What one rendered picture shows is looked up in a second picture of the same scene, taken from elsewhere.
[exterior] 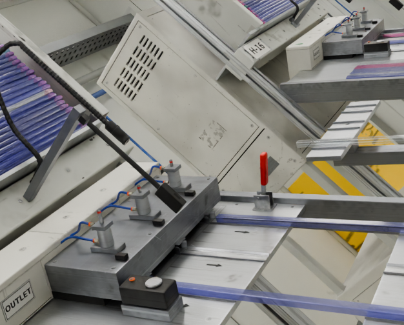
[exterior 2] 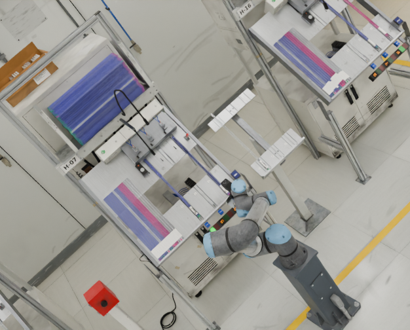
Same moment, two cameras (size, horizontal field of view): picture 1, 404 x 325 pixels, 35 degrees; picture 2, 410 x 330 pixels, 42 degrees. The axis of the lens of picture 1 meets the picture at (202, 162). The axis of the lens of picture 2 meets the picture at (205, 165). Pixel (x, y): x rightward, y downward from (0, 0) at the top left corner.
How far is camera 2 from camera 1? 2.73 m
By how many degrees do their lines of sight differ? 56
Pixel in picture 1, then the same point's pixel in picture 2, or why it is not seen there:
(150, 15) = not seen: outside the picture
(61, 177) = (131, 110)
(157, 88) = not seen: outside the picture
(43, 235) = (122, 137)
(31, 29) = not seen: outside the picture
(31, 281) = (116, 151)
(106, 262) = (133, 156)
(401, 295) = (191, 196)
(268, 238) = (179, 155)
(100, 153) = (147, 97)
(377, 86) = (280, 59)
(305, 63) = (271, 11)
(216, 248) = (165, 152)
